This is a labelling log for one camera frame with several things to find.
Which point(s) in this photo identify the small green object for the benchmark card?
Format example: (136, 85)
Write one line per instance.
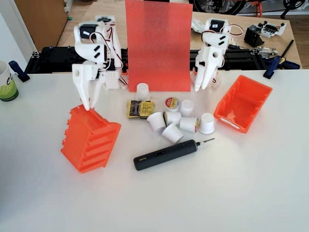
(70, 18)

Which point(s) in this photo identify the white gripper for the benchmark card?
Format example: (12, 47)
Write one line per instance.
(209, 58)
(81, 75)

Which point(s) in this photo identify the blue clamp with black bar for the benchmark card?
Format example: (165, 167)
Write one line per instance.
(271, 67)

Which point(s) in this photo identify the white device with circuit board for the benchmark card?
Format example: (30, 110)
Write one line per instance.
(270, 30)

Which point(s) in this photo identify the yellow and black packet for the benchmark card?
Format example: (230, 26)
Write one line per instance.
(142, 108)

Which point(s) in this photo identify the orange bin with white label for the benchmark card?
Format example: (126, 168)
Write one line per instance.
(243, 106)

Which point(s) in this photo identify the orange plastic bin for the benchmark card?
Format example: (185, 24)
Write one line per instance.
(96, 145)

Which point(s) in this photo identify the blue lid coffee pod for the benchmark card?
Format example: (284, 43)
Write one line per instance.
(173, 118)

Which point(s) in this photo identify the black aluminium rail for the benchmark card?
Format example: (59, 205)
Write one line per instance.
(251, 61)

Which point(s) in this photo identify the dark grey electric screwdriver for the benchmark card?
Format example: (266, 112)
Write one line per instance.
(159, 155)

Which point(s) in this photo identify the orange stand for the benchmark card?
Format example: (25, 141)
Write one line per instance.
(259, 7)

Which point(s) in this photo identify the black printed part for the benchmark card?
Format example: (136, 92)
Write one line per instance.
(252, 37)

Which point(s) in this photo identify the black bicycle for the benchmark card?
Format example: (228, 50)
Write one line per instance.
(217, 6)

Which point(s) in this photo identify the silver metal clamp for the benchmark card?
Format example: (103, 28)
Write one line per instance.
(265, 52)

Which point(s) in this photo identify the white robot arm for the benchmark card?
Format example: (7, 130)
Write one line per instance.
(210, 38)
(84, 50)

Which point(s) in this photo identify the red lid coffee pod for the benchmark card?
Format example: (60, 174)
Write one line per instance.
(172, 104)

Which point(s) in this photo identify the white and green mug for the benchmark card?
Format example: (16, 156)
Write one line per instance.
(7, 79)

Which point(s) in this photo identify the white coffee pod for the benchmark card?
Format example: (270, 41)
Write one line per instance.
(172, 133)
(142, 90)
(187, 107)
(157, 120)
(206, 123)
(188, 124)

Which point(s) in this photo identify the red foam sheet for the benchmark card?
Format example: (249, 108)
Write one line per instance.
(149, 36)

